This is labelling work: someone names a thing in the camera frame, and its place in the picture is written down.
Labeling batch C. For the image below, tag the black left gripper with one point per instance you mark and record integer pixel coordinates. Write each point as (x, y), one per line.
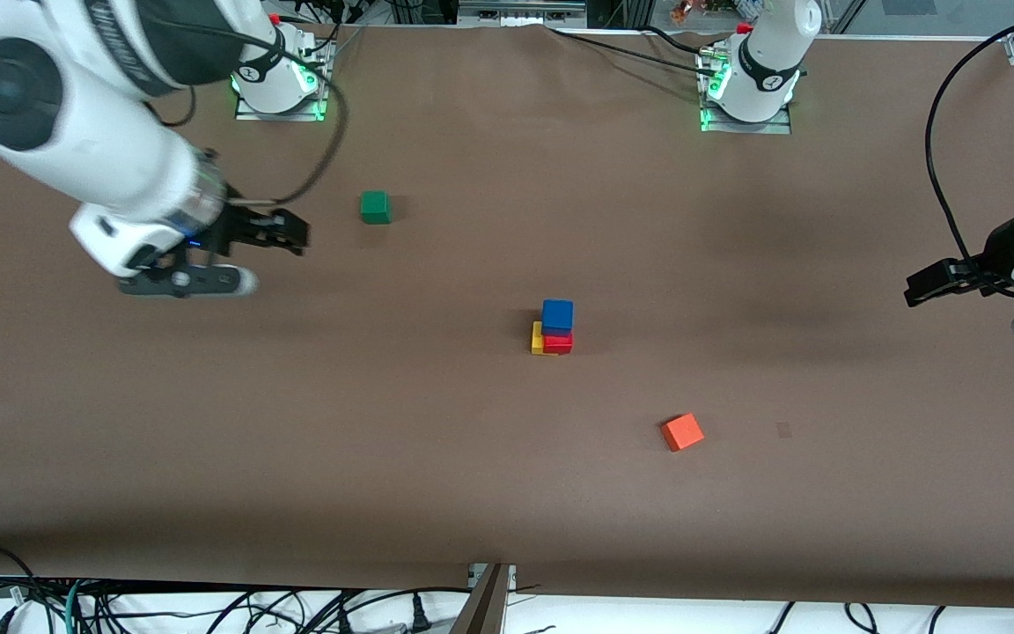
(972, 274)

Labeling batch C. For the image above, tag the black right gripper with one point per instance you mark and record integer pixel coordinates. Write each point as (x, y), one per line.
(244, 228)

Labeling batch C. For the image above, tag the blue wooden block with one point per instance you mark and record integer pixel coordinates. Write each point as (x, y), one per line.
(557, 315)

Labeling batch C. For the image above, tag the red wooden block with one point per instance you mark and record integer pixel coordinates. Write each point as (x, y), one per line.
(560, 343)

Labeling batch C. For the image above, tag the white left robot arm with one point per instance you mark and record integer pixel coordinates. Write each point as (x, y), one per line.
(767, 62)

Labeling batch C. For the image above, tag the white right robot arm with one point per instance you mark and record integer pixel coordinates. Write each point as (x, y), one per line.
(76, 141)

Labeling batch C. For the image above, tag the green wooden block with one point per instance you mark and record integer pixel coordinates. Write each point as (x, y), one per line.
(375, 208)

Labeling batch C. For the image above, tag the yellow wooden block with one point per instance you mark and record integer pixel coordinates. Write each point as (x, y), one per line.
(537, 339)

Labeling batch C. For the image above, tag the orange wooden block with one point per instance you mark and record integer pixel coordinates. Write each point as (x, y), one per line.
(683, 432)

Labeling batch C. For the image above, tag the brown table cover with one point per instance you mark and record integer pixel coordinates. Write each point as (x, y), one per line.
(472, 484)

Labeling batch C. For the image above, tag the grey power strip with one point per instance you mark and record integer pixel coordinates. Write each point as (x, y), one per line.
(520, 11)

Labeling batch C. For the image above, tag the small orange object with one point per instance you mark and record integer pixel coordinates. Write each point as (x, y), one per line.
(681, 11)

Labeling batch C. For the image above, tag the black power plug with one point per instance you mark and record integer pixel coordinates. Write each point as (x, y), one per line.
(420, 616)

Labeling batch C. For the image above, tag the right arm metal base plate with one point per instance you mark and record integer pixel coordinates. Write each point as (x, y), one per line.
(247, 113)

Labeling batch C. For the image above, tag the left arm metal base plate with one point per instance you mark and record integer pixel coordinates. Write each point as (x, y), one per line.
(718, 126)

